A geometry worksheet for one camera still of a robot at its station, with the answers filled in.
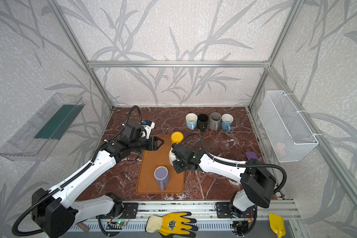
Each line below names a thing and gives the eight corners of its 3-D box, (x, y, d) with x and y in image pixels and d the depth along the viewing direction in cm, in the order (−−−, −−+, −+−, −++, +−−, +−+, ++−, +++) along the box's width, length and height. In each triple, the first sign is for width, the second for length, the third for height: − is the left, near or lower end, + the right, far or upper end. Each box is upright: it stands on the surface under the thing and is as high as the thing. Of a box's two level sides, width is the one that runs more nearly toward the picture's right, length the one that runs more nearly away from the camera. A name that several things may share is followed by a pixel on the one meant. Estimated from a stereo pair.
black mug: (197, 132, 106) (198, 124, 99) (197, 122, 113) (197, 113, 105) (207, 132, 106) (209, 124, 99) (206, 122, 113) (208, 113, 105)
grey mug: (209, 134, 106) (211, 125, 97) (208, 122, 114) (209, 112, 105) (220, 134, 106) (223, 125, 97) (218, 122, 114) (220, 112, 105)
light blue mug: (185, 134, 106) (185, 125, 98) (185, 122, 113) (185, 113, 105) (197, 134, 106) (198, 125, 98) (196, 122, 113) (197, 113, 105)
